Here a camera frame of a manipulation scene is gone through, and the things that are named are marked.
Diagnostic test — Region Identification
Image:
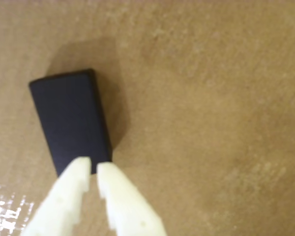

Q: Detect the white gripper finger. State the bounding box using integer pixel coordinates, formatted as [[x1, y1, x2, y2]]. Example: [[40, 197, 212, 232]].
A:
[[96, 162, 168, 236], [20, 156, 92, 236]]

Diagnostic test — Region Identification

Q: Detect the black rectangular block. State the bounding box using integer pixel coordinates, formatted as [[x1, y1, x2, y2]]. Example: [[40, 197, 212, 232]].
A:
[[28, 68, 113, 177]]

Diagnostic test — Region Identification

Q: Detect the clear shiny tape strip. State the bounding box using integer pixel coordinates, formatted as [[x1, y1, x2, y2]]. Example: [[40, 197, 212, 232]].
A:
[[0, 183, 35, 234]]

